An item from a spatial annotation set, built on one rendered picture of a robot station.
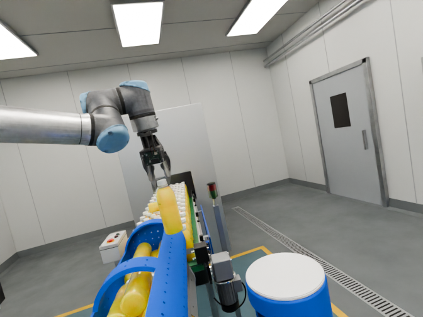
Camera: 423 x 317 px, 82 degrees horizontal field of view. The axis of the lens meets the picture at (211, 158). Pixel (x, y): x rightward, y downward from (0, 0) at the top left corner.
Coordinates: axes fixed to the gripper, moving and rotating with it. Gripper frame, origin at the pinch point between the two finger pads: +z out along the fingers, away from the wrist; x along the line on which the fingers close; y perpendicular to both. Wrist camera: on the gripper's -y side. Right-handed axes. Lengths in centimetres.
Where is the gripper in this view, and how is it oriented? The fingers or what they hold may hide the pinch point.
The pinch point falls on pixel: (162, 182)
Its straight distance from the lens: 93.4
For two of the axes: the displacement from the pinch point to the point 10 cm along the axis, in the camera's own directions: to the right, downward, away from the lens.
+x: 9.7, -2.3, 0.6
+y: 1.0, 1.8, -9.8
